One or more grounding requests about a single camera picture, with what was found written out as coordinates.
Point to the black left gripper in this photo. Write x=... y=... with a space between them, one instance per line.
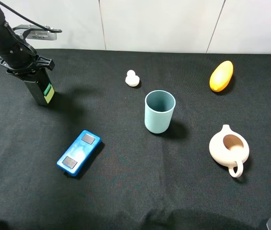
x=19 y=60

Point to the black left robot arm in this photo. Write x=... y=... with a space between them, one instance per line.
x=9 y=38

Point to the small white duck figure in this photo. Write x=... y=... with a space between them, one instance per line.
x=132 y=79

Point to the blue rectangular box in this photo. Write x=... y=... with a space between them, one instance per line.
x=78 y=152

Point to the light blue cup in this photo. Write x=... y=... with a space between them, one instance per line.
x=159 y=107

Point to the black table cloth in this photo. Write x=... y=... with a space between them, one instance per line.
x=135 y=179

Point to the yellow mango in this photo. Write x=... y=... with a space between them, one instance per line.
x=221 y=76

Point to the cream ceramic teapot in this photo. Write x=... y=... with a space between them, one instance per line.
x=229 y=149

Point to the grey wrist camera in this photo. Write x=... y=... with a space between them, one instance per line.
x=27 y=31

